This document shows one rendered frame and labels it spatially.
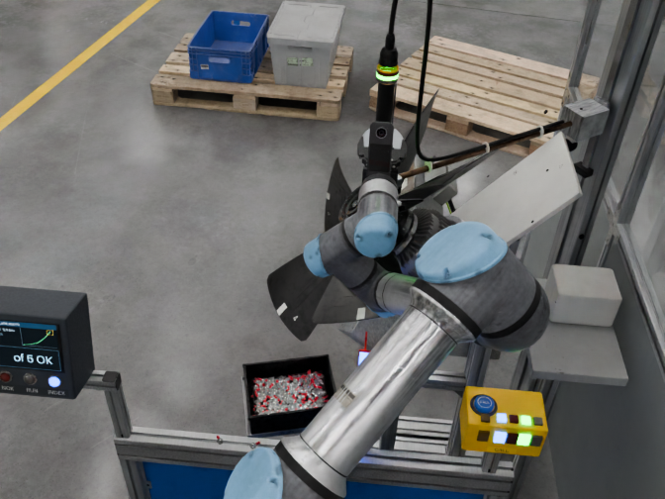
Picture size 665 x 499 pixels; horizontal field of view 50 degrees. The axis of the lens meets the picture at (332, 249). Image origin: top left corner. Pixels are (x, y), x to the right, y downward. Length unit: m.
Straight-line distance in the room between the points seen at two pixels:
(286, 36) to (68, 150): 1.44
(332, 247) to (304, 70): 3.29
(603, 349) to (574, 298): 0.15
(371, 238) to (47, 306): 0.65
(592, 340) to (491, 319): 1.04
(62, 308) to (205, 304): 1.80
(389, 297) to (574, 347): 0.80
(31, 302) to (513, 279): 0.94
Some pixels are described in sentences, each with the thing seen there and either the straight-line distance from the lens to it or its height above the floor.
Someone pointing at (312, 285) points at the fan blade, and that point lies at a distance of 1.80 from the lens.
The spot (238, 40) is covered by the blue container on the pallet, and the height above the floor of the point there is 0.17.
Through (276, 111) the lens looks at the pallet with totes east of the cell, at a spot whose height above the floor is 0.02.
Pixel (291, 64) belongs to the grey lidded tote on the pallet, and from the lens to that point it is 4.53.
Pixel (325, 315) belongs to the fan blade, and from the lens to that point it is 1.52.
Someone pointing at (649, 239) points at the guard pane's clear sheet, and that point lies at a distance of 2.03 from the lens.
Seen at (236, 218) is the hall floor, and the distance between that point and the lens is 3.70.
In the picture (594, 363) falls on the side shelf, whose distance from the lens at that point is 1.97.
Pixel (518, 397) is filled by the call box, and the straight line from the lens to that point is 1.55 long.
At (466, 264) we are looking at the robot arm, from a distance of 0.95.
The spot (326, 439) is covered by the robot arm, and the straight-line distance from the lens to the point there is 0.98.
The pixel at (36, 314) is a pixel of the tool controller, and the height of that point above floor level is 1.25.
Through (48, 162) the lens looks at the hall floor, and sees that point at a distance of 4.33.
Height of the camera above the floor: 2.24
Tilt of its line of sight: 40 degrees down
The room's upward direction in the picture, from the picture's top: 2 degrees clockwise
